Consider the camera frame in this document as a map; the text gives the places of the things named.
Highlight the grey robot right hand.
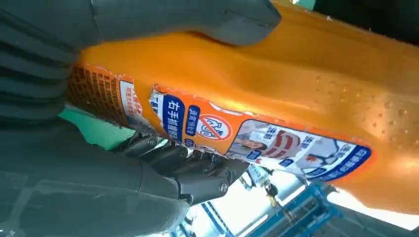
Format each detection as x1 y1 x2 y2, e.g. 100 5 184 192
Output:
0 0 283 237

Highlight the green table mat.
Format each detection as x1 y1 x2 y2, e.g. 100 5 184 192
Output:
59 104 135 151

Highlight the blue metal frame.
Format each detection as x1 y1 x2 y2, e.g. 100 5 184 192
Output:
176 181 344 237

